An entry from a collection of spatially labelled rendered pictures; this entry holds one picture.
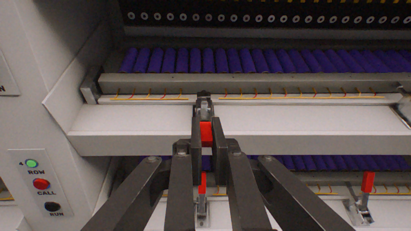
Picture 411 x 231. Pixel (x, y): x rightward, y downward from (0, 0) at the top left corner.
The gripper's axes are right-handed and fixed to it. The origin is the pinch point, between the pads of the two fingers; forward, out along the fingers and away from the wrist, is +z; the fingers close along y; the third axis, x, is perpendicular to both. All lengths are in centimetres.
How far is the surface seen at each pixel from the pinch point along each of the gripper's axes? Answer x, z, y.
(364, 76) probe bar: 4.4, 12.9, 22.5
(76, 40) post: 8.6, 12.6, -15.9
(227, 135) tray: -2.0, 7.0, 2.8
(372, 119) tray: -0.6, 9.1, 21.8
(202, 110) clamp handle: 1.0, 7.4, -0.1
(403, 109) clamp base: 0.6, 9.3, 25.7
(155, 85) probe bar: 3.2, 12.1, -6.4
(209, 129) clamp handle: 0.4, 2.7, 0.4
